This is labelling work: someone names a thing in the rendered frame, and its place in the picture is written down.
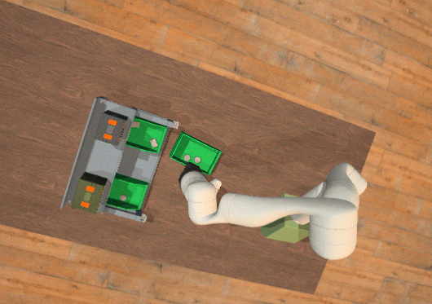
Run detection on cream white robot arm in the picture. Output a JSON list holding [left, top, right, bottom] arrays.
[[183, 163, 367, 260]]

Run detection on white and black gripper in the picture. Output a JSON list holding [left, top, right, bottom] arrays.
[[179, 162, 222, 195]]

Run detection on dark grey case with orange latches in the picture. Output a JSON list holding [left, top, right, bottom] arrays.
[[95, 110, 127, 146]]

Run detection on olive green tool case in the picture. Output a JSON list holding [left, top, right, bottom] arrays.
[[71, 172, 108, 214]]

